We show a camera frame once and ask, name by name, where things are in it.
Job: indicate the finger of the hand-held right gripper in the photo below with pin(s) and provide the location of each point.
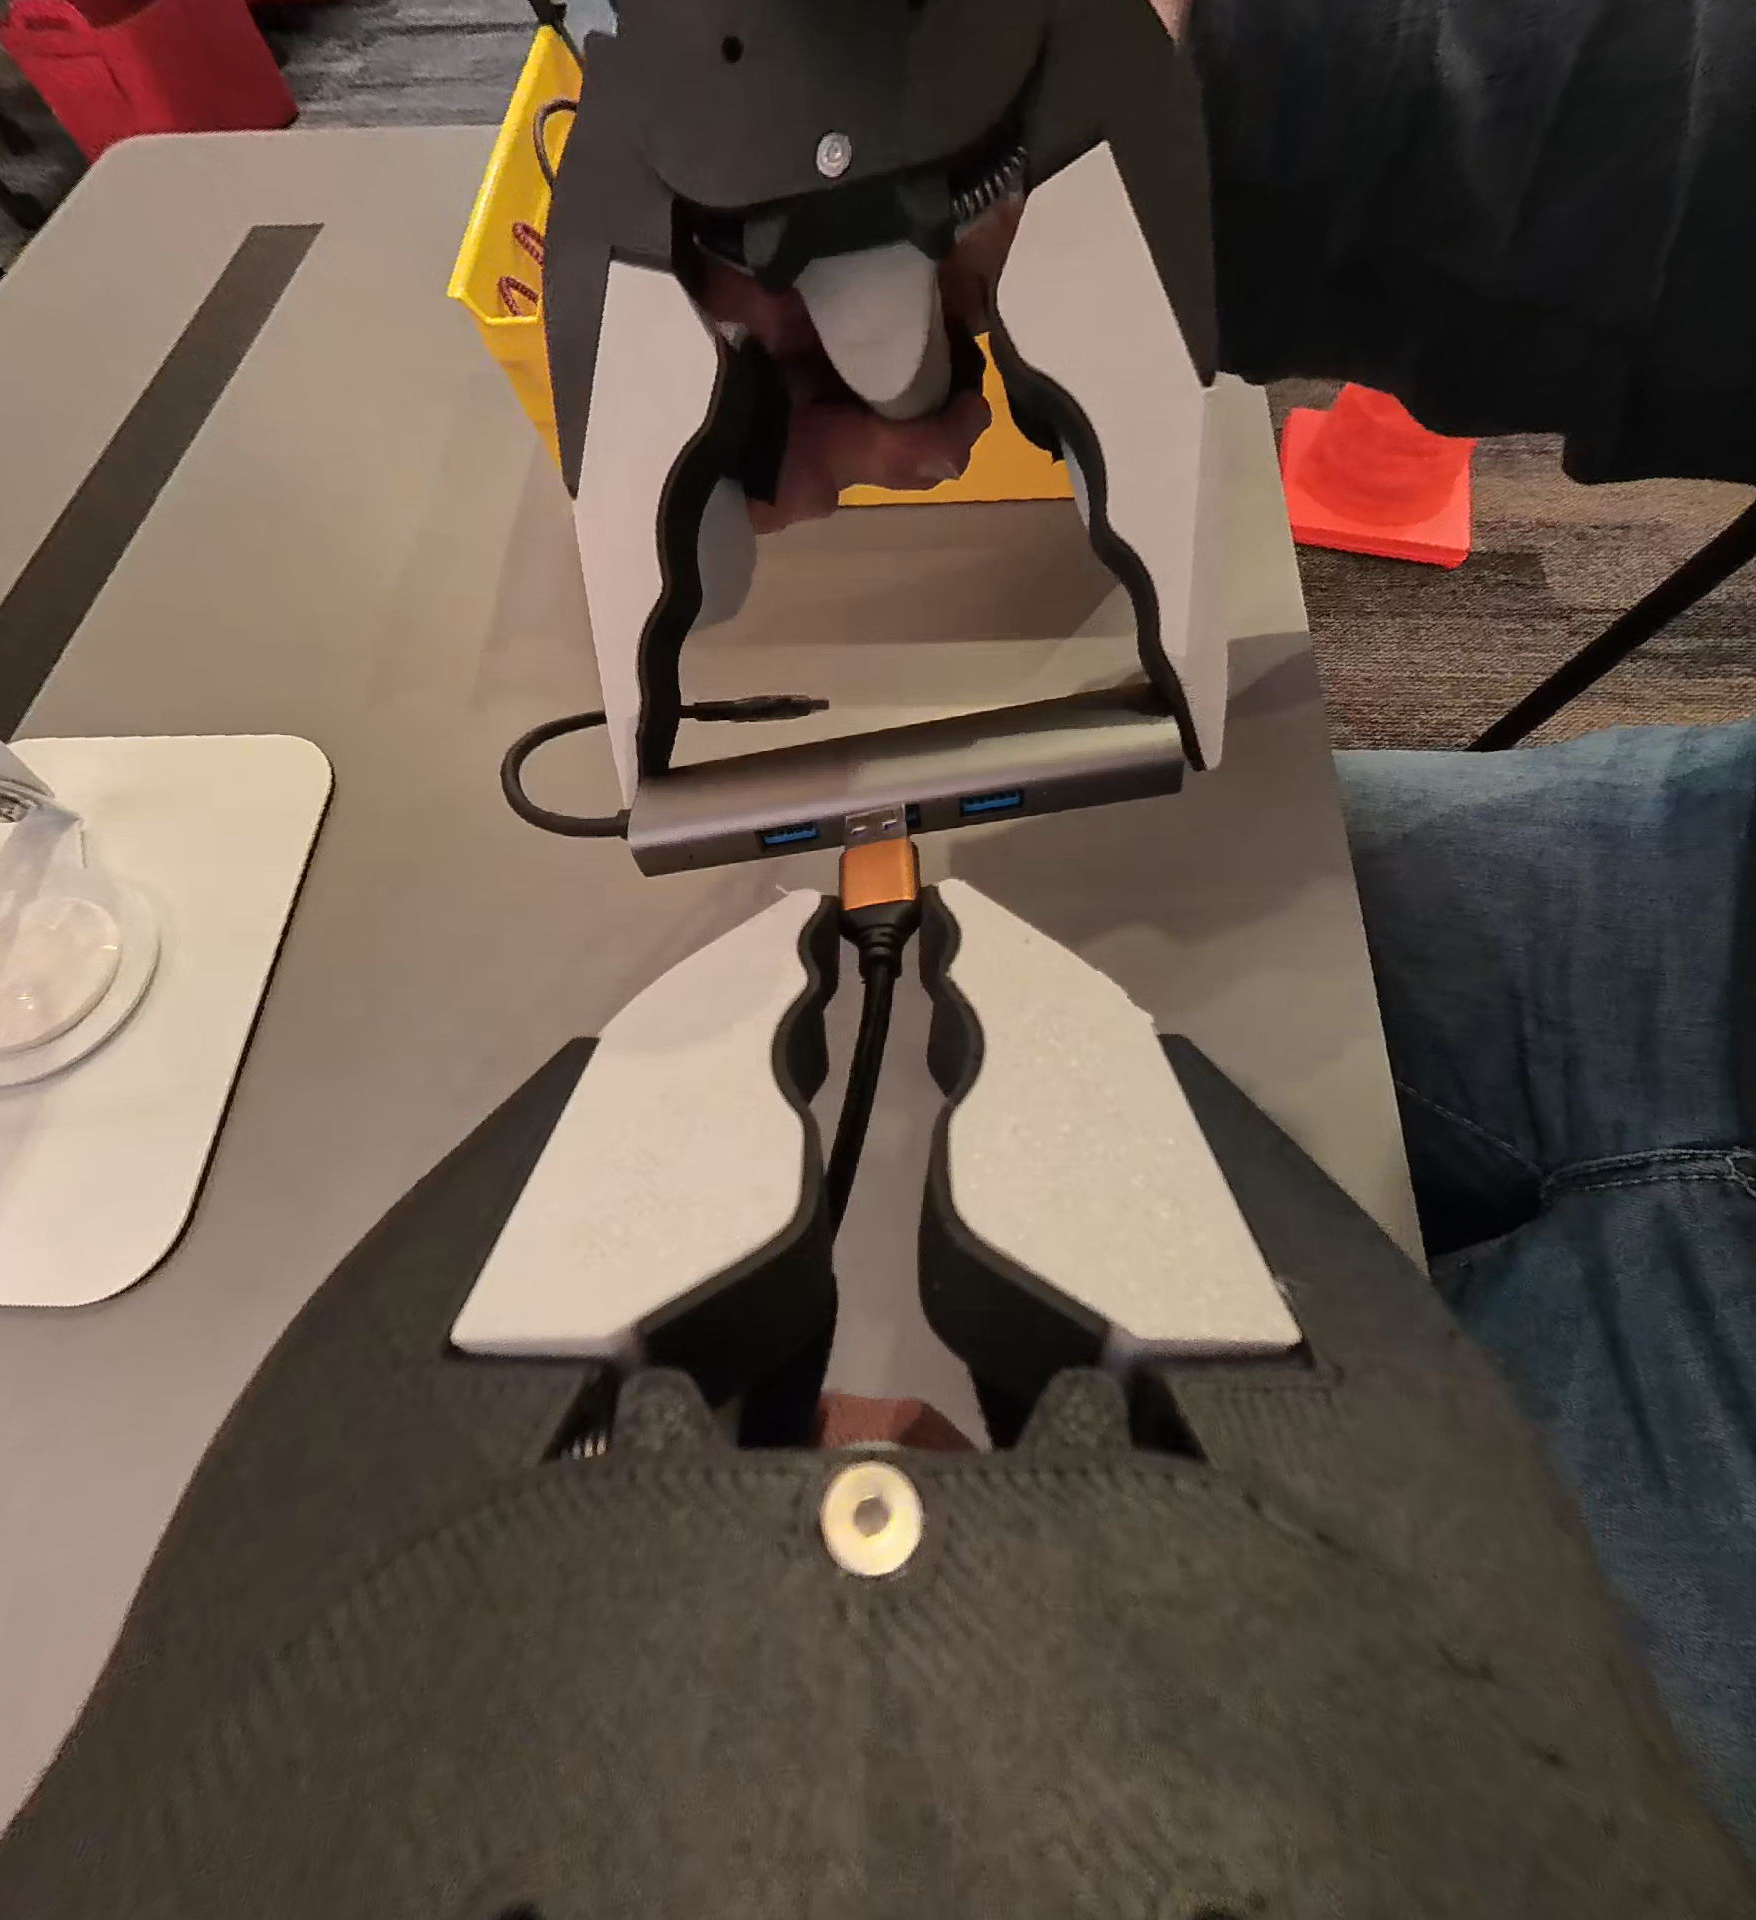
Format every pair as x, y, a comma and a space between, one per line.
1134, 407
631, 496

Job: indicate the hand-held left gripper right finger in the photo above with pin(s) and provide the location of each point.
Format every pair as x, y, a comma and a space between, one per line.
1104, 1171

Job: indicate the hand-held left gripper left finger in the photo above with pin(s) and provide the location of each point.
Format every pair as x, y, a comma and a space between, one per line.
637, 1171

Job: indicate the grey usb hub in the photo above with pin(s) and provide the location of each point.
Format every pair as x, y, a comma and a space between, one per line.
1059, 766

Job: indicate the person's right forearm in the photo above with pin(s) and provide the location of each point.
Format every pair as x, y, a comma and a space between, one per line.
1493, 225

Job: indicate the person's right hand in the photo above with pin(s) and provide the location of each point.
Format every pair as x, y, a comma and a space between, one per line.
804, 436

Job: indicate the yellow plastic bin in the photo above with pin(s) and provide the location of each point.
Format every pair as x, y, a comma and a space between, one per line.
496, 346

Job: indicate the orange traffic cone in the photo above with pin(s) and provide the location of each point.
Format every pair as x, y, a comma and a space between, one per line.
1374, 480

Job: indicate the white document holder stand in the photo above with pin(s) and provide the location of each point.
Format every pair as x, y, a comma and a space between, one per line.
219, 900

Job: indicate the person's jeans-clad legs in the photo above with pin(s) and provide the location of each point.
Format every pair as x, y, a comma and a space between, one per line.
1570, 976

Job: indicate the black slanted bar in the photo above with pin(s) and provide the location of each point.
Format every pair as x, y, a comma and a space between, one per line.
1644, 625

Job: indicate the low red fabric bag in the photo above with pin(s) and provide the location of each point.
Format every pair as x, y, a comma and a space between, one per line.
144, 75

